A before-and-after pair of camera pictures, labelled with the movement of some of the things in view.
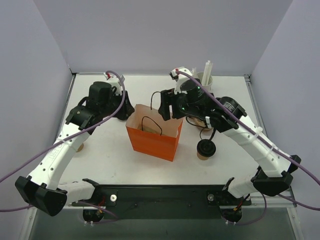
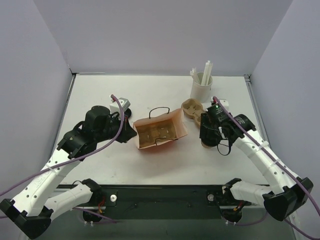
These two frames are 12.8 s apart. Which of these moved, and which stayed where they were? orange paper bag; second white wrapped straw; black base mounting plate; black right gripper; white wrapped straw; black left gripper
Moved: black left gripper; orange paper bag; black right gripper
Stayed: second white wrapped straw; black base mounting plate; white wrapped straw
